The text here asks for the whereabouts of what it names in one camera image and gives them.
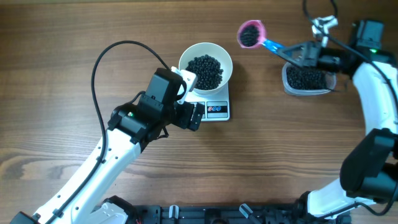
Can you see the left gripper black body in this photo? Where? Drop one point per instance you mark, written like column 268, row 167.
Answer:
column 182, row 114

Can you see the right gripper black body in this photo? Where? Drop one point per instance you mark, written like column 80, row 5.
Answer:
column 330, row 59

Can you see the pink scoop blue handle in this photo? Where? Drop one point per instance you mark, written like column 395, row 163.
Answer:
column 263, row 41

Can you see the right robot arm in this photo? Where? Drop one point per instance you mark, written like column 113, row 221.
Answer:
column 366, row 178

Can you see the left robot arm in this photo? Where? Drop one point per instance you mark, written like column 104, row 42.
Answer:
column 130, row 129

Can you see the white digital kitchen scale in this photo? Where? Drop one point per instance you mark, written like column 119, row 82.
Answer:
column 216, row 103

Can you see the black beans in bowl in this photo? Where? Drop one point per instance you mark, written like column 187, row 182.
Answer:
column 208, row 71

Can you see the black beans in scoop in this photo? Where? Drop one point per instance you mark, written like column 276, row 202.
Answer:
column 249, row 36

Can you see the white bowl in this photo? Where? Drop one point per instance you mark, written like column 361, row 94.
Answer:
column 213, row 50

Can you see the black beans pile in container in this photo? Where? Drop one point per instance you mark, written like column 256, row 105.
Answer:
column 305, row 79

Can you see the clear plastic container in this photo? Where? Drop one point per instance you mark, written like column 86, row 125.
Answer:
column 330, row 82

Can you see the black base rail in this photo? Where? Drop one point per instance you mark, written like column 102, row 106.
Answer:
column 217, row 214

